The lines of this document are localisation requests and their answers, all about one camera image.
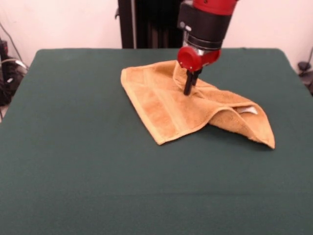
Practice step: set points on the orange terry towel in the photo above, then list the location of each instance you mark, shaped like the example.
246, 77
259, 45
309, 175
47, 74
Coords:
171, 110

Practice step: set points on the dark green table cloth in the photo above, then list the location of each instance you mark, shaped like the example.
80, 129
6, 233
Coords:
73, 171

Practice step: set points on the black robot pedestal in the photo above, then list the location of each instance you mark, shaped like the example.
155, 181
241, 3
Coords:
146, 24

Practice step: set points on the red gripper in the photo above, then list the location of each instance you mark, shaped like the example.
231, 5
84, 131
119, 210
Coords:
190, 60

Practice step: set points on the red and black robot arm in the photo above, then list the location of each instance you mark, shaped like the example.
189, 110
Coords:
207, 24

